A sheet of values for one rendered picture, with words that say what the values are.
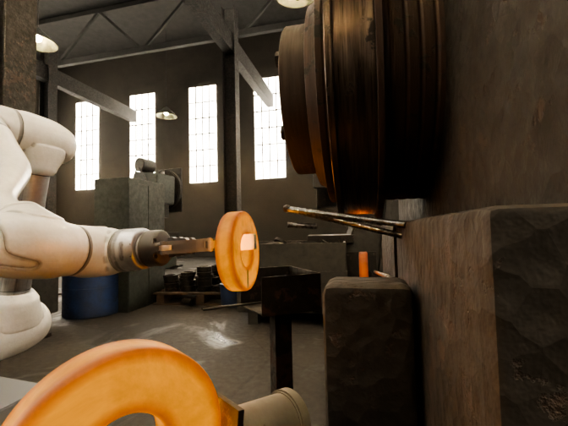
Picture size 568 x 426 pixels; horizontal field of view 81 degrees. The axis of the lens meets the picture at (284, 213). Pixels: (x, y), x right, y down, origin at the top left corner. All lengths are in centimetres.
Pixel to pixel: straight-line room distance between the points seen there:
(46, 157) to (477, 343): 120
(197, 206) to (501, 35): 1187
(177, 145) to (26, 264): 1221
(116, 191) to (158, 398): 396
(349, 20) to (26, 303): 118
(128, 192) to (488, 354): 402
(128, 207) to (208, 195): 796
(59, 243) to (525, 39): 67
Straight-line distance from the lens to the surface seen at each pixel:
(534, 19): 29
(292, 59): 59
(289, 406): 38
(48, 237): 68
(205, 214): 1192
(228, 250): 59
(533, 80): 28
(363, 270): 130
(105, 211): 428
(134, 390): 29
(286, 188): 1101
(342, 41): 49
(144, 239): 72
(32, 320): 136
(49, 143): 126
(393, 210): 359
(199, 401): 31
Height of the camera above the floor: 86
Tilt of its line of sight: 3 degrees up
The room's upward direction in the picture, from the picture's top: 1 degrees counter-clockwise
